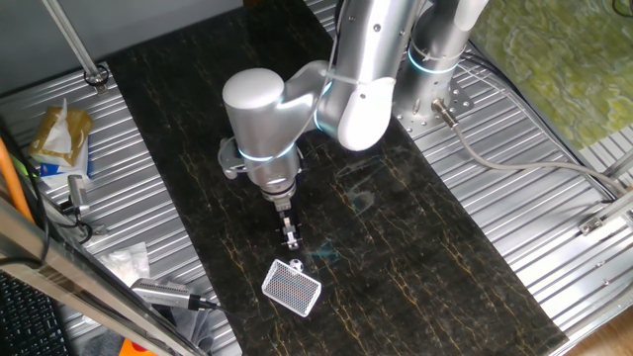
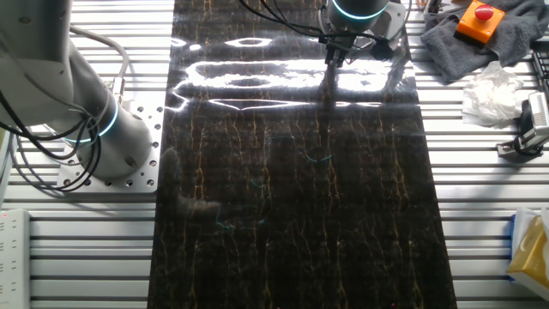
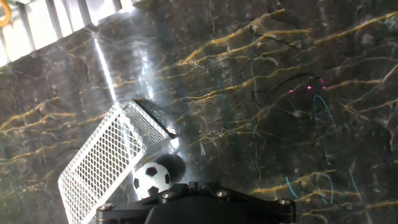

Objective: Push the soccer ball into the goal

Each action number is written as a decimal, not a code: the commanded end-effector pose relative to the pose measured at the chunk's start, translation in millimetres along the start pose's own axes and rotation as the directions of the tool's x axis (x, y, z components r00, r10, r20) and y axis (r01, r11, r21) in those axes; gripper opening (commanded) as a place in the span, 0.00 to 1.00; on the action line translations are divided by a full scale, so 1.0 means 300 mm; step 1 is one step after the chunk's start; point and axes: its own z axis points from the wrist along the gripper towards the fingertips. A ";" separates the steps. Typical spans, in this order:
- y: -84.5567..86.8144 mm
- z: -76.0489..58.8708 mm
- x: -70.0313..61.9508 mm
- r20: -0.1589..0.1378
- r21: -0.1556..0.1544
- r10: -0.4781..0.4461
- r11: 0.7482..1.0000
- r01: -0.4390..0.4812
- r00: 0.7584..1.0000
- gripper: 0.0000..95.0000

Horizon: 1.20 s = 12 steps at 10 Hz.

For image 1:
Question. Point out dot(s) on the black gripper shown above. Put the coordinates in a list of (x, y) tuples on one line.
[(288, 222)]

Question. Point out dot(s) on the small black white soccer ball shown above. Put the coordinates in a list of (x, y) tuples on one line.
[(297, 265)]

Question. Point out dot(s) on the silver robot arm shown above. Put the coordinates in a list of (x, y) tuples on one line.
[(257, 123)]

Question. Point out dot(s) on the white mesh goal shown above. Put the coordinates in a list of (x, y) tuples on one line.
[(292, 288)]

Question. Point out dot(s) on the black marble pattern mat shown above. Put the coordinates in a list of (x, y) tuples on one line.
[(395, 247)]

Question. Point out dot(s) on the crumpled white tissue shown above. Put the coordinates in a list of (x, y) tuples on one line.
[(126, 262)]

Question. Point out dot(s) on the orange emergency stop button box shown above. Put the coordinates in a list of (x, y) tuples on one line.
[(131, 350)]

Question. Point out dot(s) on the blue white tissue packet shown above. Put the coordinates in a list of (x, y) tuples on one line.
[(59, 174)]

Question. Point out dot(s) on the black keyboard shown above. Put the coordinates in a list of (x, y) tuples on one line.
[(29, 321)]

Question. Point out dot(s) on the orange pole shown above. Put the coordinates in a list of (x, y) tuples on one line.
[(12, 183)]

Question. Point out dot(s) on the green marble pattern sheet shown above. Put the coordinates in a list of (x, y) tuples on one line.
[(554, 59)]

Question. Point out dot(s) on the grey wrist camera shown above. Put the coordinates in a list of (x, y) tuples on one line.
[(230, 160)]

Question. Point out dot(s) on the silver camera with black plug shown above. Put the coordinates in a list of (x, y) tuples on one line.
[(158, 293)]

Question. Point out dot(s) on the camera stand bracket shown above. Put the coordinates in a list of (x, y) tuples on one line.
[(99, 230)]

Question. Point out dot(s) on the grey camera on stand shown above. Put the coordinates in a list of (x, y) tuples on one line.
[(78, 193)]

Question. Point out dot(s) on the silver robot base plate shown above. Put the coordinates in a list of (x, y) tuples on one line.
[(460, 99)]

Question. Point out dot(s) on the metal frame beam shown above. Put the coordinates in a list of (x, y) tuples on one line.
[(74, 287)]

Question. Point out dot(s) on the aluminium frame pole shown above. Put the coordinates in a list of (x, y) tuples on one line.
[(69, 34)]

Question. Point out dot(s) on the aluminium frame bar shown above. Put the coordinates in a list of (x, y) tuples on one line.
[(620, 165), (608, 212)]

